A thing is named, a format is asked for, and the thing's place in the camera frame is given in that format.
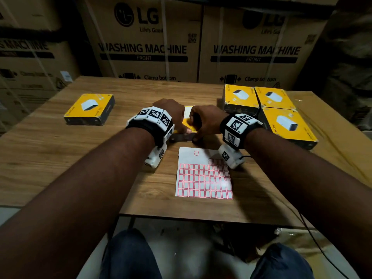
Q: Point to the group of yellow boxes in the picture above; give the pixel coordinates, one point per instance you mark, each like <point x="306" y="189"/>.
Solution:
<point x="72" y="111"/>

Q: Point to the plastic wrapped flat carton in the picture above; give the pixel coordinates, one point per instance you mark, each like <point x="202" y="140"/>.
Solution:
<point x="302" y="241"/>

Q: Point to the person's right hand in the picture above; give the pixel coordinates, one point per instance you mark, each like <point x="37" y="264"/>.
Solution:
<point x="210" y="120"/>

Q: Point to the person's left hand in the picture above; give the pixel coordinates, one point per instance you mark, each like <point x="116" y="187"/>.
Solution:
<point x="174" y="111"/>

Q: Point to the plastic wrapped cardboard stack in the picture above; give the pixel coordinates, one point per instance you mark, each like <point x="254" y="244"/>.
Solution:
<point x="348" y="55"/>

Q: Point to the black stretch wrap band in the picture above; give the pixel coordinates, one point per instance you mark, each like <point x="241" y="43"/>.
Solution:
<point x="290" y="8"/>
<point x="29" y="34"/>

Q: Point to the stack of large printed cartons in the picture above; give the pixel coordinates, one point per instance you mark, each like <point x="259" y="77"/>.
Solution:
<point x="180" y="26"/>

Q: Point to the person's right forearm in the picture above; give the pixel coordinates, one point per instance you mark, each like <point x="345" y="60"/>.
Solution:
<point x="308" y="183"/>

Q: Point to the black metal table frame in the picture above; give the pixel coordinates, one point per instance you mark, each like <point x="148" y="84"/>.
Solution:
<point x="132" y="222"/>

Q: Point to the person's left leg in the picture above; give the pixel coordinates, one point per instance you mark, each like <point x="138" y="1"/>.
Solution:
<point x="129" y="258"/>

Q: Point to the flat brown cardboard sheet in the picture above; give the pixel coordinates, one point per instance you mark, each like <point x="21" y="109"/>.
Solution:
<point x="337" y="127"/>

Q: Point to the sheet of red-bordered labels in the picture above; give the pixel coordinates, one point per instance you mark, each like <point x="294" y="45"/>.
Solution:
<point x="203" y="183"/>

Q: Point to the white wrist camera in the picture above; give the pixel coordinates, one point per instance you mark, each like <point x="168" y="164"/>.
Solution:
<point x="154" y="158"/>
<point x="231" y="158"/>

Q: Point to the black wristband with marker tags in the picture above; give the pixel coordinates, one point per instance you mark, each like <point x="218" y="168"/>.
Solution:
<point x="145" y="126"/>
<point x="235" y="130"/>

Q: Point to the person's right leg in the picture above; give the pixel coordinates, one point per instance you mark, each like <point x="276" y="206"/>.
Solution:
<point x="280" y="264"/>

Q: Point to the person's left forearm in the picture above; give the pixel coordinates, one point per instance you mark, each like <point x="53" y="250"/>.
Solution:
<point x="72" y="200"/>

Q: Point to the person's leg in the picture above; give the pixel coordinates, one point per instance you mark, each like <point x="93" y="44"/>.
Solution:
<point x="280" y="264"/>
<point x="129" y="258"/>

